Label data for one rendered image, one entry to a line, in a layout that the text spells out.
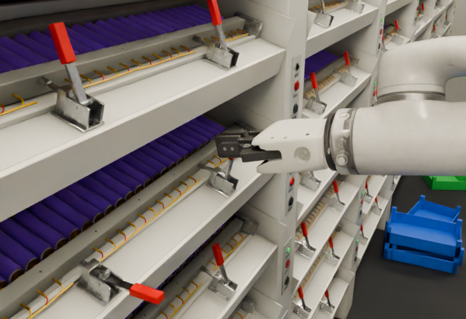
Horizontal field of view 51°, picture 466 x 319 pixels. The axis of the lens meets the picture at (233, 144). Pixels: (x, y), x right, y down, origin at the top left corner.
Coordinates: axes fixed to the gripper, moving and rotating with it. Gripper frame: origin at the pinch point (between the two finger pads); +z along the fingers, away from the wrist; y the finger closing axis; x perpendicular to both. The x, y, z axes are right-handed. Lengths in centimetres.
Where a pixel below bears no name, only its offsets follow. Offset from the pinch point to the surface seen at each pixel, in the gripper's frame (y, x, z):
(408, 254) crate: 135, -98, 5
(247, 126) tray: 16.2, -2.2, 6.3
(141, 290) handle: -27.0, -6.0, -2.8
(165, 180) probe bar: -8.3, -2.3, 6.8
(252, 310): 15.8, -41.9, 12.7
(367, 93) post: 88, -14, 3
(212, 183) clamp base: -0.9, -5.8, 4.3
